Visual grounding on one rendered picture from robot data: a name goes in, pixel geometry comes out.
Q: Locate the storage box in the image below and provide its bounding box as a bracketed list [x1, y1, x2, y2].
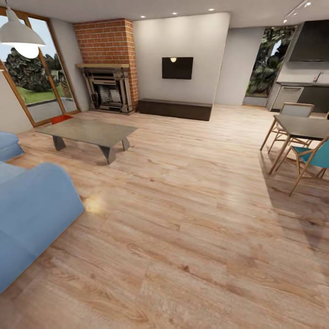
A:
[51, 115, 73, 125]

